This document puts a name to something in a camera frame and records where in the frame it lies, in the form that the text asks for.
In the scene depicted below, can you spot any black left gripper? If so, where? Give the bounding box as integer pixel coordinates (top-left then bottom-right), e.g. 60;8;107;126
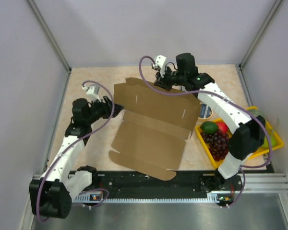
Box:
85;95;123;124

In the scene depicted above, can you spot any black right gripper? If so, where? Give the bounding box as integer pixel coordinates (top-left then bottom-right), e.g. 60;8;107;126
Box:
154;65;186;92

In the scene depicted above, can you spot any brown cardboard box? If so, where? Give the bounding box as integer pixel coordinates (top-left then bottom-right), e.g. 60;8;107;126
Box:
108;78;201;181

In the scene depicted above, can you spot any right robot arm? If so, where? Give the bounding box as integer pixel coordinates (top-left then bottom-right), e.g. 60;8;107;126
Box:
152;53;265;190

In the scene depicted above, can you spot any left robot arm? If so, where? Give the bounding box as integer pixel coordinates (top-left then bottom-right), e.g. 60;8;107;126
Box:
29;96;124;222

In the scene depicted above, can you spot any green avocado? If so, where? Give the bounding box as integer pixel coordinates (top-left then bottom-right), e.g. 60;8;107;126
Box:
200;121;219;134

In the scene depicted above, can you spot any red fruit behind avocado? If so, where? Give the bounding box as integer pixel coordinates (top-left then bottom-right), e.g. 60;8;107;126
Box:
216;121;228;133

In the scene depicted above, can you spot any dark red grape bunch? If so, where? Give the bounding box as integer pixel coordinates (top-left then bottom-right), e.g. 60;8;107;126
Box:
201;131;229;161

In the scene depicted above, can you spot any green melon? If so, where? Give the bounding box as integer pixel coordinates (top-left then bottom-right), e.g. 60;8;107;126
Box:
249;109;264;117

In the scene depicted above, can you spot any light green fruit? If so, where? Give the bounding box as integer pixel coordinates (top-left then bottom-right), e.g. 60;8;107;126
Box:
262;136;277;149

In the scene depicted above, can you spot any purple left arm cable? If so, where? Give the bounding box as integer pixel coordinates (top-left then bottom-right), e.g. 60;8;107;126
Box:
37;80;116;222

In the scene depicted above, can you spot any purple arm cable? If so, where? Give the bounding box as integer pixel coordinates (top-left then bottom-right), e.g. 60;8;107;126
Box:
37;80;116;222
138;56;272;209

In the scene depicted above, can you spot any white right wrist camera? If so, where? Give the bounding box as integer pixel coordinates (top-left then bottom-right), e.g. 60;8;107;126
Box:
152;55;167;78

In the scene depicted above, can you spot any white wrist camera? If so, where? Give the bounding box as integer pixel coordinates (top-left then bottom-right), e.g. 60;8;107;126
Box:
82;84;102;103
152;55;167;78

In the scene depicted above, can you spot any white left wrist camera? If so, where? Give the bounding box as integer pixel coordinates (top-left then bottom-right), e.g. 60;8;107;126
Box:
82;84;102;103

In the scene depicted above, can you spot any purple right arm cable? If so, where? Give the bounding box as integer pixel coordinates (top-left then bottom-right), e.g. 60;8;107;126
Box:
138;56;272;209

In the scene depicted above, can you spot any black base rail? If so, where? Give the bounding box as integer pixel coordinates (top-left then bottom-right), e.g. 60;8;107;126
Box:
84;171;242;199

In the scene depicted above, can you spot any aluminium frame post left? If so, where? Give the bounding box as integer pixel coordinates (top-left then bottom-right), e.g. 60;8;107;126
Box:
26;0;72;74

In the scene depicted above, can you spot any aluminium frame post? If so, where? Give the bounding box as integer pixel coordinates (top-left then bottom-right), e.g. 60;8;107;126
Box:
239;0;284;71
26;0;72;74

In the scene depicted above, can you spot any aluminium frame post right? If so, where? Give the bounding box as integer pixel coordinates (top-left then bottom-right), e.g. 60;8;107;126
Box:
239;0;284;71

